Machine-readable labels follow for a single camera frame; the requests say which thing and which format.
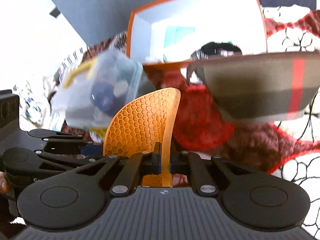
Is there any orange honeycomb flexible piece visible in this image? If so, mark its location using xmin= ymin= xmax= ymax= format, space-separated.
xmin=103 ymin=88 xmax=181 ymax=187

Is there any black scrunchie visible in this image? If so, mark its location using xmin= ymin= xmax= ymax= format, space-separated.
xmin=190 ymin=42 xmax=242 ymax=60

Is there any person's hand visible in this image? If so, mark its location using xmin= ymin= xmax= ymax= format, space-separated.
xmin=0 ymin=172 xmax=10 ymax=194

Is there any clear plastic container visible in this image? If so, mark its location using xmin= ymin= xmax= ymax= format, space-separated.
xmin=52 ymin=50 xmax=143 ymax=129

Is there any orange white storage box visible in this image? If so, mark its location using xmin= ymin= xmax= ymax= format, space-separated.
xmin=126 ymin=0 xmax=267 ymax=63

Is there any beige striped fabric pouch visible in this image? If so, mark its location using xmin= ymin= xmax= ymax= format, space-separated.
xmin=186 ymin=52 xmax=319 ymax=123

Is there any red floral plush blanket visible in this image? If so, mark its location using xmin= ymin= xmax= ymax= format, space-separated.
xmin=52 ymin=4 xmax=320 ymax=183

